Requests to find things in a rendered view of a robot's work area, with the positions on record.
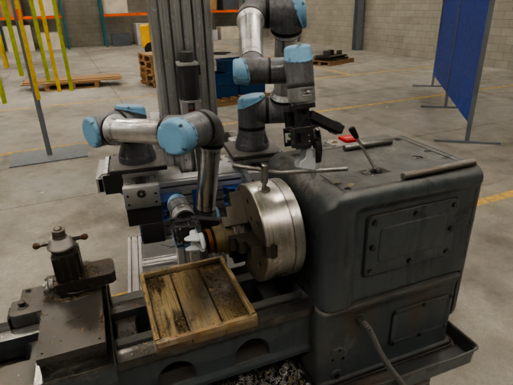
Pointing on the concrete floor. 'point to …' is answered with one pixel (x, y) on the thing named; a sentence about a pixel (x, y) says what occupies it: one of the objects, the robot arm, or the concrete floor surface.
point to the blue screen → (462, 57)
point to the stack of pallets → (146, 69)
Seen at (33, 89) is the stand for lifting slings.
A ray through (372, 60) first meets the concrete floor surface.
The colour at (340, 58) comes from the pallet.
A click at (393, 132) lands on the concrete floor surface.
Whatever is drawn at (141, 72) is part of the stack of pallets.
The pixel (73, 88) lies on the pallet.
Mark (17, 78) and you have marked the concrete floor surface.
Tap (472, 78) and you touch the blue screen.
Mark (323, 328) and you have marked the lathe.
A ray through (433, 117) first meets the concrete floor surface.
